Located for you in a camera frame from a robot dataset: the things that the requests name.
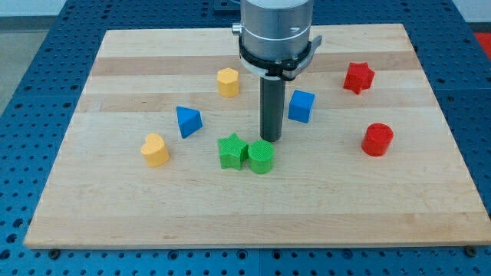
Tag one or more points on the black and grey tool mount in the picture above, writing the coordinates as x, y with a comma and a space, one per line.
285, 70

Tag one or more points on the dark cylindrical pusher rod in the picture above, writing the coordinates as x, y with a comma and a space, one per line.
272, 101

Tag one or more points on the blue cube block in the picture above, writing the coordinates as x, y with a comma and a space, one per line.
300, 106

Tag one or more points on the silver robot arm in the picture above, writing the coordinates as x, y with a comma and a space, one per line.
275, 44

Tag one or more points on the yellow hexagonal block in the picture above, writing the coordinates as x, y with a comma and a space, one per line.
228, 82

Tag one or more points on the green cylinder block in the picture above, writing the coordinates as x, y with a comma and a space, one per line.
261, 156

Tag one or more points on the red star block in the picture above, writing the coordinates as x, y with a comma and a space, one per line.
359, 77

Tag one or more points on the green star block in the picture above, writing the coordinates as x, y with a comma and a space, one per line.
233, 152

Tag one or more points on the blue triangular prism block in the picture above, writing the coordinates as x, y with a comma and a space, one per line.
189, 121

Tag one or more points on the red cylinder block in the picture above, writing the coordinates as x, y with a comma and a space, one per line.
377, 139

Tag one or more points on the light wooden board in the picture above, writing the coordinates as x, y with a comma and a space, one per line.
323, 190

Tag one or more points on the yellow heart block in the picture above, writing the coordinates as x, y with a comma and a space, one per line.
154, 150

